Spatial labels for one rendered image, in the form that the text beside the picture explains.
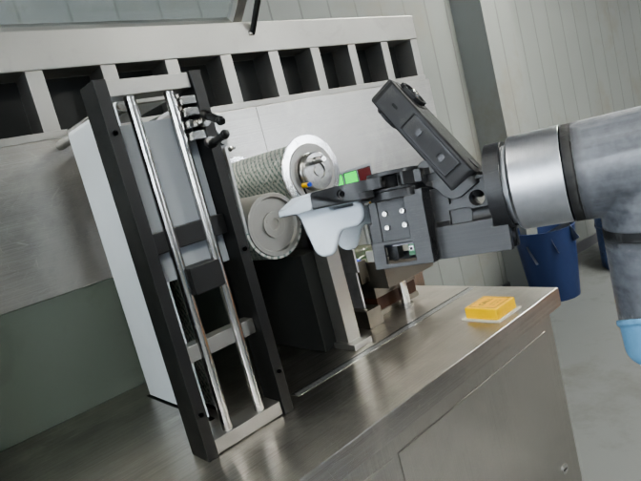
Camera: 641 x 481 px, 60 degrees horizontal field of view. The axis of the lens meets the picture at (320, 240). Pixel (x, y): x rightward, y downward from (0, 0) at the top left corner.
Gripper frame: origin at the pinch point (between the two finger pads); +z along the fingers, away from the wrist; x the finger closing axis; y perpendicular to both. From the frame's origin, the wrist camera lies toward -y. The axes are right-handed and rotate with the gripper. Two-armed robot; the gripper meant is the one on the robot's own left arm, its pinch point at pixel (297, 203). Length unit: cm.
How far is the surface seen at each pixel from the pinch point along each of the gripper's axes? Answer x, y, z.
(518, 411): 60, 44, -4
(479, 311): 58, 24, 0
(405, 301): 70, 23, 19
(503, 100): 339, -57, 33
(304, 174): 46, -8, 25
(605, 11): 525, -138, -35
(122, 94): 6.9, -19.4, 27.4
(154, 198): 9.7, -5.5, 28.2
